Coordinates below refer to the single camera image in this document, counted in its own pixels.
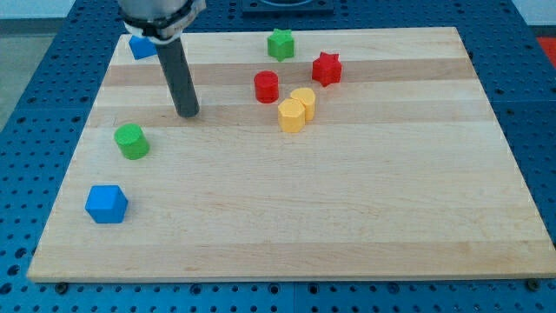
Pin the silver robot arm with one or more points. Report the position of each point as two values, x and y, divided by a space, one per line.
162 23

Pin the red star block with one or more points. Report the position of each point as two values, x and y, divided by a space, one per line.
327 69

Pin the blue cube block top left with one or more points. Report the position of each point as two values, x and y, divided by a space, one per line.
141 48

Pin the blue cube block bottom left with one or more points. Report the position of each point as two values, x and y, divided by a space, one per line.
106 204

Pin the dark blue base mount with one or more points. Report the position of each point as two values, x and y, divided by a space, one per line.
286 6

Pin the green cylinder block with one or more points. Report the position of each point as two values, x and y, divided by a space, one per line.
131 141

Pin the red cylinder block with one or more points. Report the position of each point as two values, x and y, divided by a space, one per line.
266 86

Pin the blue cube block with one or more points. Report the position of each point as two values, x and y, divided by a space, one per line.
141 48
106 204

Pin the yellow heart block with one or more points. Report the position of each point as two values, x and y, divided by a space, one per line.
308 98

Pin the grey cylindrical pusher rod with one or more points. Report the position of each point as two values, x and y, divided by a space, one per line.
179 80

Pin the yellow hexagon block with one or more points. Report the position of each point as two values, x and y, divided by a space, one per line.
291 115

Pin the wooden board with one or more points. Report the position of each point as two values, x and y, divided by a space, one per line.
403 174

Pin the green star block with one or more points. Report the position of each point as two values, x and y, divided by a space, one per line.
281 44

